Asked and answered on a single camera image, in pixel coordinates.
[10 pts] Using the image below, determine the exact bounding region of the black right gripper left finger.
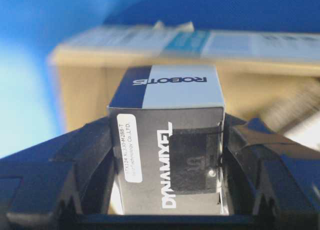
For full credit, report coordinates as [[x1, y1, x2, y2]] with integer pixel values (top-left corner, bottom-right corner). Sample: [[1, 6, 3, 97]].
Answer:
[[0, 117, 115, 230]]

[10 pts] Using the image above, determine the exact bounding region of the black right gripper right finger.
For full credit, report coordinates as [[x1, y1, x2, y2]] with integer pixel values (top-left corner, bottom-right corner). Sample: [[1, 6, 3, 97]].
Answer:
[[221, 114, 320, 230]]

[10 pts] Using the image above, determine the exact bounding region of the black white Dynamixel box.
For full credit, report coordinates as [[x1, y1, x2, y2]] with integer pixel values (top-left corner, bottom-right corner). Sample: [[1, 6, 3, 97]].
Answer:
[[108, 65, 227, 215]]

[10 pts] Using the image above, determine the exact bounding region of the brown cardboard box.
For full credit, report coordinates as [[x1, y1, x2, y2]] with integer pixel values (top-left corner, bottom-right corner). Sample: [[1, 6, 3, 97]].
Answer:
[[49, 21, 320, 149]]

